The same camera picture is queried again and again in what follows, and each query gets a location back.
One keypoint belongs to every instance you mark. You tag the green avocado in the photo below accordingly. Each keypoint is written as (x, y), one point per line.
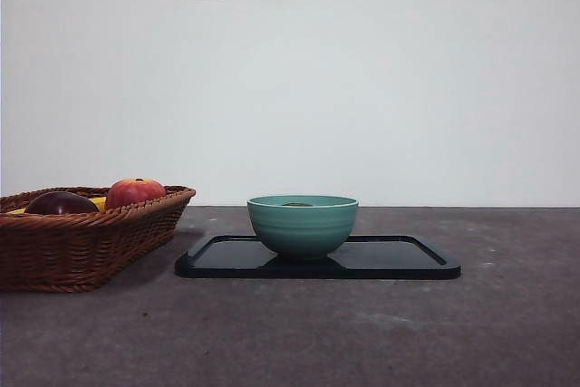
(296, 204)

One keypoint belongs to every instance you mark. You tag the teal ribbed bowl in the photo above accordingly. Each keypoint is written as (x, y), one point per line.
(302, 233)

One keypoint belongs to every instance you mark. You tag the dark rectangular tray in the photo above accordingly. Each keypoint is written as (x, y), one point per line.
(389, 260)

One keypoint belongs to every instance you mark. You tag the red yellow apple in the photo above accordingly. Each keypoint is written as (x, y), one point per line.
(136, 193)

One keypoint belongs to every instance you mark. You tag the yellow banana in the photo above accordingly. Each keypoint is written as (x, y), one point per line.
(98, 202)

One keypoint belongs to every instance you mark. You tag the dark red apple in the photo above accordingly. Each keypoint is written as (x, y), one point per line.
(61, 203)

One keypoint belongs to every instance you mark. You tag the brown wicker basket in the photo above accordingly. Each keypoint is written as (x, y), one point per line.
(68, 251)

